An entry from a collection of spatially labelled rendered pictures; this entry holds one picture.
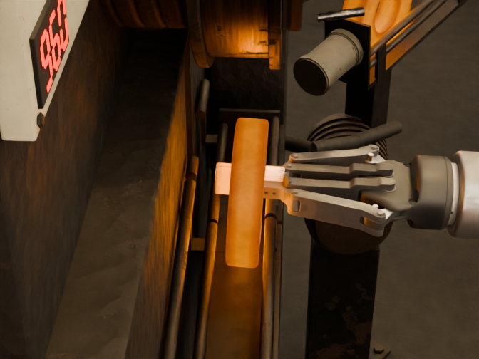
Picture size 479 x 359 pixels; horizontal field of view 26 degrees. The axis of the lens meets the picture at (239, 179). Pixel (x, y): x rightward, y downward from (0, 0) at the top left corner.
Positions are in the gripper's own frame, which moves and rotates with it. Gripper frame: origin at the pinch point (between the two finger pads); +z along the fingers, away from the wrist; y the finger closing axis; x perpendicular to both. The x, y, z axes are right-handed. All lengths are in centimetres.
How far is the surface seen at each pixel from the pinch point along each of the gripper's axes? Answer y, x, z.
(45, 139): -29.5, 23.3, 13.5
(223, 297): -5.7, -11.1, 1.9
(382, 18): 54, -8, -18
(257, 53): -6.0, 18.0, 0.0
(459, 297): 69, -74, -43
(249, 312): -7.6, -11.2, -0.9
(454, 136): 127, -74, -49
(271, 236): -2.7, -5.0, -2.7
